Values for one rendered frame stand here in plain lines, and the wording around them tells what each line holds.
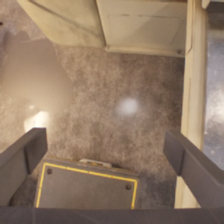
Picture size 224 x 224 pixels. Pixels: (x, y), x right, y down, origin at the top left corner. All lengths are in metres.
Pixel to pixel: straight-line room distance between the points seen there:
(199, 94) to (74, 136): 1.08
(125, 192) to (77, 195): 0.32
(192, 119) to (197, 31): 0.41
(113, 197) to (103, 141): 0.49
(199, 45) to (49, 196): 1.26
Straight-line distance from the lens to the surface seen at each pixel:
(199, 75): 0.80
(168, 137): 0.16
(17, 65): 1.91
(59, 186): 1.22
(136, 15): 1.22
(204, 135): 0.73
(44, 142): 0.17
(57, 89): 1.59
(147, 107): 1.42
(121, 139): 1.40
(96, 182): 1.14
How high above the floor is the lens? 1.39
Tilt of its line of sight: 81 degrees down
